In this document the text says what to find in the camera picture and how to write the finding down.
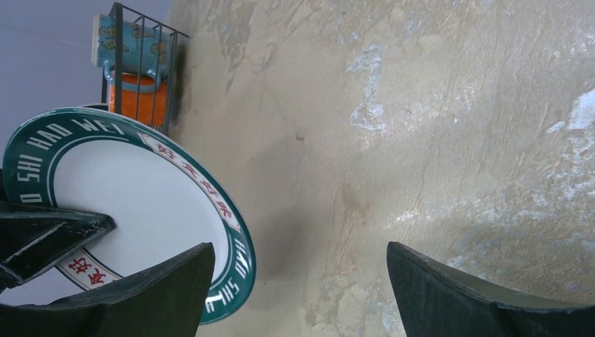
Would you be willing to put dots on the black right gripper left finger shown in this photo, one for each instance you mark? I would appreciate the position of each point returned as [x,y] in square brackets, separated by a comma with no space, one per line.
[164,300]

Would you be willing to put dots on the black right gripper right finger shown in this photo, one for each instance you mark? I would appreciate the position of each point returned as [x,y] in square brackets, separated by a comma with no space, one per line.
[437,300]

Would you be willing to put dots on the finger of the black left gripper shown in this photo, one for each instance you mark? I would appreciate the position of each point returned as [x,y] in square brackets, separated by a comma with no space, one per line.
[36,238]

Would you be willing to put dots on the green rim lettered plate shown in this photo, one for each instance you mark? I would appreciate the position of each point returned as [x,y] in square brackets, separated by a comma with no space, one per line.
[162,200]

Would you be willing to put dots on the blue butterfly mug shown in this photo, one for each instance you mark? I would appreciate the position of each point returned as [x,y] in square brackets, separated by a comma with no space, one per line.
[145,51]

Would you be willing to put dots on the black wire dish rack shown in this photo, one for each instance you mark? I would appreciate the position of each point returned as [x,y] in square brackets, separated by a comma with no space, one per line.
[111,95]

